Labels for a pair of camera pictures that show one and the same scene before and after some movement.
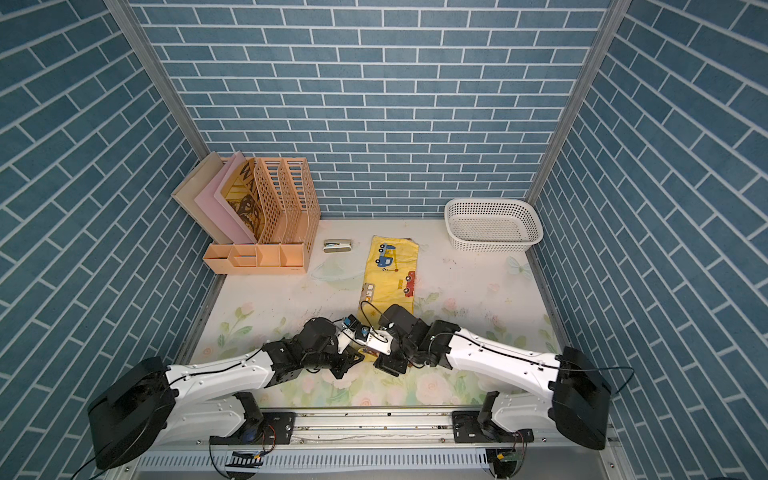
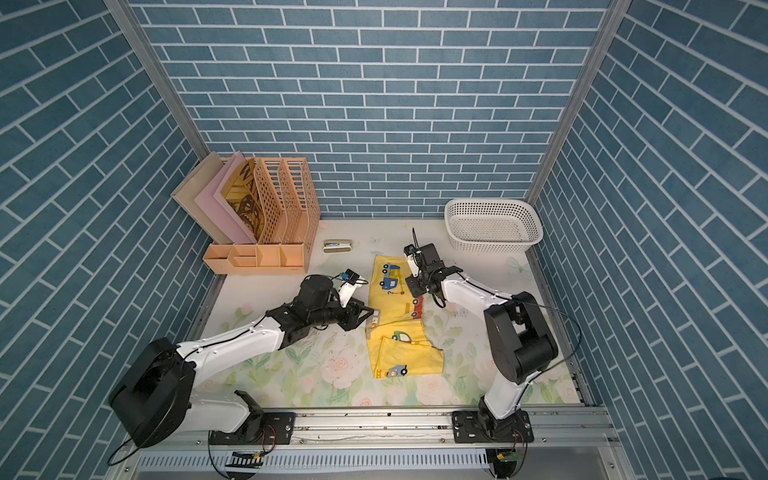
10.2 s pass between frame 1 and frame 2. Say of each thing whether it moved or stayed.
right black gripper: moved
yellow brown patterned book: stayed
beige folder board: stayed
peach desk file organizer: stayed
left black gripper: moved
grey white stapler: stayed
